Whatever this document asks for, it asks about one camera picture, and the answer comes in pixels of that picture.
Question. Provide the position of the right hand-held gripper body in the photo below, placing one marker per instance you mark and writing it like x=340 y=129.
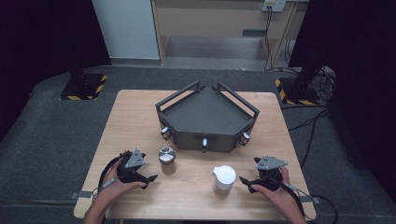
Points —
x=270 y=162

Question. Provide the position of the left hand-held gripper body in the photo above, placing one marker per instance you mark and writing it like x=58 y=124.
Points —
x=134 y=160

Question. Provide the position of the white cup with lid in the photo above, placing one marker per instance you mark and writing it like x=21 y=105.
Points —
x=224 y=177

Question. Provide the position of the person's right hand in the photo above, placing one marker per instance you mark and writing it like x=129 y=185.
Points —
x=280 y=196

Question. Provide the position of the silver metal jar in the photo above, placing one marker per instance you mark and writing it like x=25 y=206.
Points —
x=166 y=155

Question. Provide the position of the grey tape strip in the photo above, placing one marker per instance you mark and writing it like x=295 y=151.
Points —
x=311 y=199
x=81 y=194

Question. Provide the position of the black corner shelf rack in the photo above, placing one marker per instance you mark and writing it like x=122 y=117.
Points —
x=207 y=115

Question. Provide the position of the black stand with striped base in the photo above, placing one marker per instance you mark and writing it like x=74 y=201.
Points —
x=84 y=87
x=295 y=91

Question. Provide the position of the black curtain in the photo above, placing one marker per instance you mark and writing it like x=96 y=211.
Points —
x=40 y=46
x=364 y=77

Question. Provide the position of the wooden background furniture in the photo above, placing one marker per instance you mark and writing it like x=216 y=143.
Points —
x=211 y=21

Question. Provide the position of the white wall socket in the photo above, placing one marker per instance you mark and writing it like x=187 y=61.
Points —
x=274 y=5

